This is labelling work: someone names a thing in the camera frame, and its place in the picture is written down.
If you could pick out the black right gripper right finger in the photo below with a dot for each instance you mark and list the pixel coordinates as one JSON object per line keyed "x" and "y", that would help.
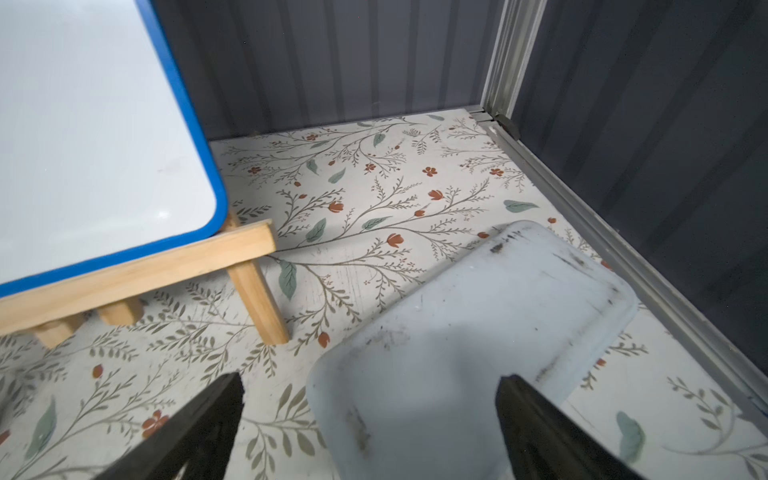
{"x": 543, "y": 443}

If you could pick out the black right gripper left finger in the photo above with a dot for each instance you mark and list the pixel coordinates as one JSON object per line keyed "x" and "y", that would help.
{"x": 195, "y": 443}

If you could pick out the pale blue plastic lid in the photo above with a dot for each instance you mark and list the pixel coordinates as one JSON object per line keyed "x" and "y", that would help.
{"x": 411, "y": 394}

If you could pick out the floral patterned table mat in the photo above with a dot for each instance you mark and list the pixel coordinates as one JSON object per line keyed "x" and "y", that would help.
{"x": 364, "y": 213}

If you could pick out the blue framed whiteboard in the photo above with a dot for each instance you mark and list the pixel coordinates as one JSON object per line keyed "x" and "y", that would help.
{"x": 103, "y": 158}

